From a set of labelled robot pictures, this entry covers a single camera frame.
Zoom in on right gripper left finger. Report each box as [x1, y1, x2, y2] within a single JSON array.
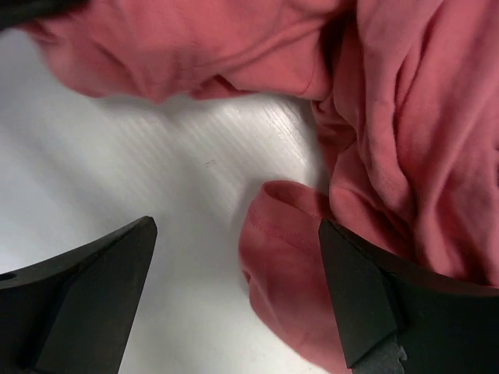
[[1, 217, 157, 373]]

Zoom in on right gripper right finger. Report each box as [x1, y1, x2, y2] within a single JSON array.
[[319, 220, 498, 373]]

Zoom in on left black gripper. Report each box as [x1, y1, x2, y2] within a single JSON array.
[[1, 0, 87, 31]]

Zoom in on red t-shirt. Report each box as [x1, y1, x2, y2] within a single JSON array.
[[23, 1, 498, 373]]

